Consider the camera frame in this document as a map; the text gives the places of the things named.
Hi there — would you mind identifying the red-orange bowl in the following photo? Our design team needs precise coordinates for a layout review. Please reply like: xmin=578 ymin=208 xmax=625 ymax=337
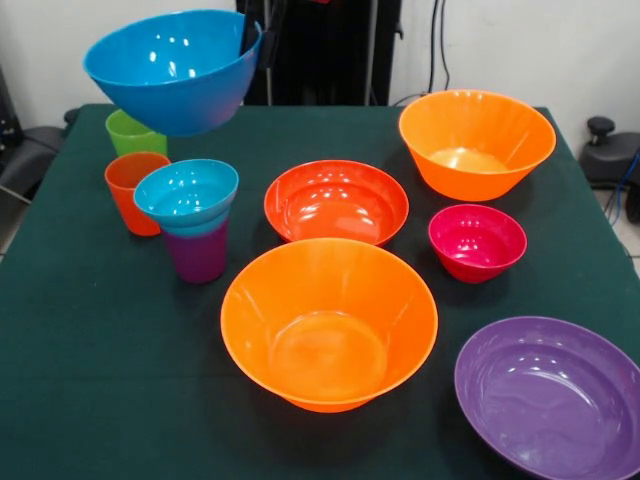
xmin=263 ymin=159 xmax=410 ymax=248

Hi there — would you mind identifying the dark green tablecloth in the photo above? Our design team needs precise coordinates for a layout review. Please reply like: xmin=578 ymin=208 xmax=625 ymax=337
xmin=0 ymin=102 xmax=640 ymax=480

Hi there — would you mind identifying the blue cable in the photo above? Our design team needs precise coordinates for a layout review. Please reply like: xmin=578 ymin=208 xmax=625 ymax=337
xmin=603 ymin=149 xmax=640 ymax=226

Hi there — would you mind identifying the small blue bowl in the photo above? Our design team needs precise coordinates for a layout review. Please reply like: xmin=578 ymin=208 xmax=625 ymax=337
xmin=133 ymin=158 xmax=240 ymax=237

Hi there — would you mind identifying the large orange bowl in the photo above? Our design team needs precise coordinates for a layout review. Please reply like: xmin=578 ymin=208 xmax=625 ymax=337
xmin=220 ymin=237 xmax=440 ymax=414
xmin=398 ymin=89 xmax=557 ymax=203

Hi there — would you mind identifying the pink bowl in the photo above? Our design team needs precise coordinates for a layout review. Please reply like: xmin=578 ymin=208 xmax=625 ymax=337
xmin=427 ymin=203 xmax=528 ymax=284

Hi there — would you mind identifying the orange cup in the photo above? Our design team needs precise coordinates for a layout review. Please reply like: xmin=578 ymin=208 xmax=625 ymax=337
xmin=104 ymin=151 xmax=172 ymax=237

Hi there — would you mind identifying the purple cup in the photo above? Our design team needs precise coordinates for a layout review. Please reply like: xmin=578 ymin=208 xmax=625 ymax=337
xmin=163 ymin=218 xmax=231 ymax=285

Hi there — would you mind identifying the green cup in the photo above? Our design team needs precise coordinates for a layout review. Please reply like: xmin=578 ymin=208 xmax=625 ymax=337
xmin=105 ymin=108 xmax=168 ymax=157

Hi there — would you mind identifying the black cable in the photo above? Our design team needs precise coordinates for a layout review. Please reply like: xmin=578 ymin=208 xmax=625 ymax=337
xmin=393 ymin=0 xmax=454 ymax=107

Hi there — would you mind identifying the purple bowl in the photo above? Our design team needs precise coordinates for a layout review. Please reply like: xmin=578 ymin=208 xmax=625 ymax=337
xmin=453 ymin=315 xmax=640 ymax=480

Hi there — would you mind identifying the black pedestal leg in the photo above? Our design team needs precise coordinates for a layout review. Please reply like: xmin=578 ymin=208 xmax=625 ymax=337
xmin=0 ymin=64 xmax=82 ymax=201
xmin=578 ymin=116 xmax=640 ymax=189

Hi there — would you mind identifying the large blue bowl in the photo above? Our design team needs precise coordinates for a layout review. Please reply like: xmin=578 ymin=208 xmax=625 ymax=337
xmin=82 ymin=9 xmax=263 ymax=138

